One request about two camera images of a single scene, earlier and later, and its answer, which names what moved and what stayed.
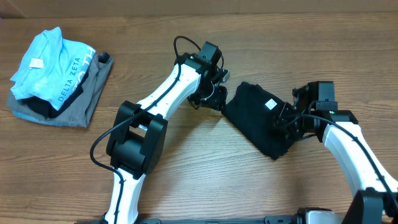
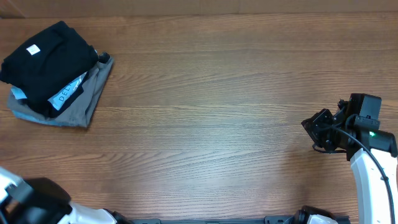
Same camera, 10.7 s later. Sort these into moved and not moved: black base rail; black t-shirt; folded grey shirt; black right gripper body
Moved: black t-shirt; black right gripper body
Not moved: black base rail; folded grey shirt
